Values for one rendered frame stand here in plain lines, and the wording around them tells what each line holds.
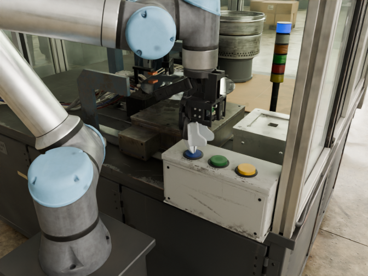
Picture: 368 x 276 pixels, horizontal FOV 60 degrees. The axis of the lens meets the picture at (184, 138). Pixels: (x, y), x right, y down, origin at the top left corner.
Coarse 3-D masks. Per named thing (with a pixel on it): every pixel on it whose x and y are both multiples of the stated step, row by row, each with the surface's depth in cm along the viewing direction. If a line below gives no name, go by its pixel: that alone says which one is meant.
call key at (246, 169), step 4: (240, 164) 73; (244, 164) 73; (248, 164) 73; (240, 168) 72; (244, 168) 72; (248, 168) 72; (252, 168) 72; (240, 172) 71; (244, 172) 70; (248, 172) 70; (252, 172) 71
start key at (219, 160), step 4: (212, 156) 77; (216, 156) 77; (220, 156) 77; (224, 156) 77; (212, 160) 75; (216, 160) 75; (220, 160) 75; (224, 160) 75; (212, 164) 75; (216, 164) 74; (220, 164) 74; (224, 164) 74
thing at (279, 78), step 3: (273, 75) 108; (276, 75) 107; (279, 75) 107; (282, 75) 107; (270, 78) 110; (273, 78) 108; (276, 78) 107; (279, 78) 107; (282, 78) 108; (270, 81) 110; (273, 81) 108; (276, 81) 108; (279, 81) 108; (282, 81) 108
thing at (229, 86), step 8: (176, 72) 126; (144, 80) 117; (152, 80) 117; (160, 80) 117; (168, 80) 117; (224, 80) 117; (144, 88) 109; (152, 88) 109; (224, 88) 109; (232, 88) 109; (176, 96) 101
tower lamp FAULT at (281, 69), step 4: (272, 64) 107; (276, 64) 106; (280, 64) 106; (284, 64) 106; (272, 68) 107; (276, 68) 106; (280, 68) 106; (284, 68) 106; (272, 72) 108; (276, 72) 107; (280, 72) 106; (284, 72) 107
